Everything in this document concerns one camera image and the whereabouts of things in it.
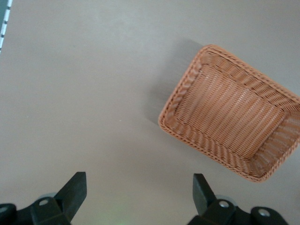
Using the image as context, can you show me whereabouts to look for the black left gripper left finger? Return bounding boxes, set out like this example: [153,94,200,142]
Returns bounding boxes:
[0,172,88,225]

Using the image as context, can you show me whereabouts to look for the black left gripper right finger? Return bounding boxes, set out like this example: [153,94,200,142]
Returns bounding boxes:
[187,173,288,225]

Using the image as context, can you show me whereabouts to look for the brown woven basket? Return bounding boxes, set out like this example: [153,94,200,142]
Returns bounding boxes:
[158,44,300,184]

